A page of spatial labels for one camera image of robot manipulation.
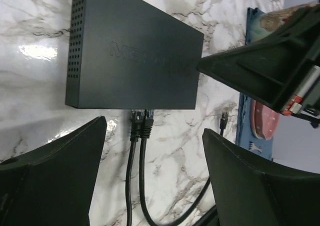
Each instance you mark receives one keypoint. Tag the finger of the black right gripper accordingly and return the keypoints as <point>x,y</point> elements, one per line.
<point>271,69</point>

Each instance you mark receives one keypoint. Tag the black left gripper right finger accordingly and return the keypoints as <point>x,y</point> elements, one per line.
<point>250,190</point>

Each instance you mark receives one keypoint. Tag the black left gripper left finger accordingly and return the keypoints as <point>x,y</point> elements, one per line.
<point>53,185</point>

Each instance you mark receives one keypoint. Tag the black network switch box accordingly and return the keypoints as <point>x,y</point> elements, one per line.
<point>130,55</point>

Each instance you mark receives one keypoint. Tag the beige ceramic mug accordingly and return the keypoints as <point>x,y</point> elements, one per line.
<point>273,20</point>

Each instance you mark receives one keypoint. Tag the pink dotted plate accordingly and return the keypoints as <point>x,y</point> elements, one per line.
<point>263,120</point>

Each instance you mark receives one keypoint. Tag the blue cloth placemat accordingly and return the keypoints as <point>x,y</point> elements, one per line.
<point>244,135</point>

